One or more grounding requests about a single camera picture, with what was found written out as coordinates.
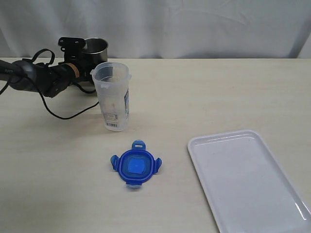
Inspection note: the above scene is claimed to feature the black cable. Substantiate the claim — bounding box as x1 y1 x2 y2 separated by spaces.
0 48 100 120

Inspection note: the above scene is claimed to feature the stainless steel cup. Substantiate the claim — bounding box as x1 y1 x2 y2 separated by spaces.
82 38 108 65

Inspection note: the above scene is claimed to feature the white backdrop curtain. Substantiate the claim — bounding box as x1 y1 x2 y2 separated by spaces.
0 0 311 58

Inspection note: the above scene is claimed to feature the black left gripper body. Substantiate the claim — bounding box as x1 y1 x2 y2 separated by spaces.
64 50 95 83

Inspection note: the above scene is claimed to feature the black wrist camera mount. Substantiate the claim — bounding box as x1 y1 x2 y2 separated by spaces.
58 37 86 62

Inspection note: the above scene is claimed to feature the blue plastic container lid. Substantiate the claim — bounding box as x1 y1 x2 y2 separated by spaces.
110 140 162 189

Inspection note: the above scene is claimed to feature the clear plastic tall container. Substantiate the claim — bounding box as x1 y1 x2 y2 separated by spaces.
90 62 131 132

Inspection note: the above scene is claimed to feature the white rectangular tray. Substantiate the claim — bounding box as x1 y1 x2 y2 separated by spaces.
188 130 311 233

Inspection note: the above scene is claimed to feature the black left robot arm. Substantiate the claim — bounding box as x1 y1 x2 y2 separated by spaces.
0 49 96 98

